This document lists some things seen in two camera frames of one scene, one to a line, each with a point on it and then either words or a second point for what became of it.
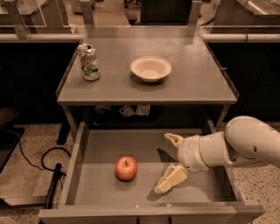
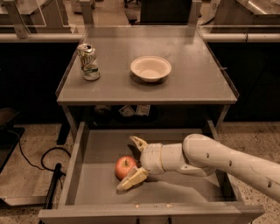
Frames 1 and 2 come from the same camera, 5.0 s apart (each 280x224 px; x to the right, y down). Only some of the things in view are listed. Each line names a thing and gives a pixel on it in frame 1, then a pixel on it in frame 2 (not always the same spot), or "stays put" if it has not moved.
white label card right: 143,110 stays put
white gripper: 190,153 to 150,159
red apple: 125,168 stays put
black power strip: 51,194 stays put
